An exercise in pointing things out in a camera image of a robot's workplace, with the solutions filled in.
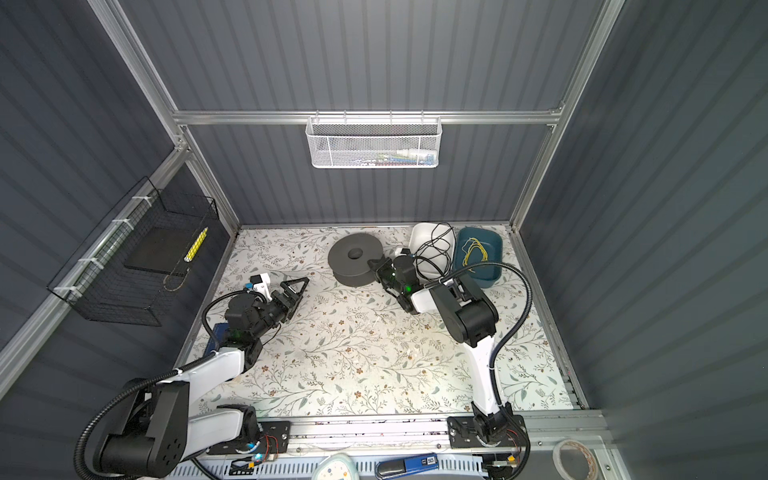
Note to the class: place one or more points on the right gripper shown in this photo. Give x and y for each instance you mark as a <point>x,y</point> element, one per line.
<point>385,266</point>

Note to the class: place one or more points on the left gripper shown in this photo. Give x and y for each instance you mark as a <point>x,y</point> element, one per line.
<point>292,297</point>

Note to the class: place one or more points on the grey perforated cable spool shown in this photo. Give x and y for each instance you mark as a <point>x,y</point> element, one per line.
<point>349,259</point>

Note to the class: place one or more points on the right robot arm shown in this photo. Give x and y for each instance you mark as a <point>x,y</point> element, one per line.
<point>470,318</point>

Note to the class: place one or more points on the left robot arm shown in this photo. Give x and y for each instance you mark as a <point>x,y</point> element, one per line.
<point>147,429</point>

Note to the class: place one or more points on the white plastic bin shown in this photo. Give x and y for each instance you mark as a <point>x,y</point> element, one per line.
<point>432,245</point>

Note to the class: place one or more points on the blue book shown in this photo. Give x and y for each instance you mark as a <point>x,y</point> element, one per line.
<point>220,331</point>

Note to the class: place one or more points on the floral table mat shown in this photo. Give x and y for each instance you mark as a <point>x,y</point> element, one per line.
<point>354,351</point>

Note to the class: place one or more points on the teal plastic bin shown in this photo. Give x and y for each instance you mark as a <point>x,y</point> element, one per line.
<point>477,245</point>

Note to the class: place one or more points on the yellow marker pen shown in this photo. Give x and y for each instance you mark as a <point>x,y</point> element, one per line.
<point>195,246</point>

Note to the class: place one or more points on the black flat pad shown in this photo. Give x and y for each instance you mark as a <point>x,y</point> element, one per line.
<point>161,251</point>

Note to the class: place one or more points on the white round device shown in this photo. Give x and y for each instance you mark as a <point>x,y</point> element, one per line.
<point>336,467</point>

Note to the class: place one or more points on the blue utility tool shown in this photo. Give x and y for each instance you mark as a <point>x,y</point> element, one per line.
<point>402,467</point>

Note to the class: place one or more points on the tape roll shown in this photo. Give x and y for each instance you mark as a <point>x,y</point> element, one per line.
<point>574,460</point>

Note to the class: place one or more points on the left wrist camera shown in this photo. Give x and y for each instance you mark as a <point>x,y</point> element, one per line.
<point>260,283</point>

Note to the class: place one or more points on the white wire wall basket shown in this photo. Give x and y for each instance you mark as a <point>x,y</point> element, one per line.
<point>388,145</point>

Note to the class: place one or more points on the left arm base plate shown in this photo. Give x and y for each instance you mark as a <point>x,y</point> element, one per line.
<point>276,433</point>

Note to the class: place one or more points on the black wire wall basket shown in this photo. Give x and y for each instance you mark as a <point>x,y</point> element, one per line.
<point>132,272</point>

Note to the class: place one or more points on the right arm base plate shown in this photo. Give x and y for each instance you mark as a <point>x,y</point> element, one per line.
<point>465,431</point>

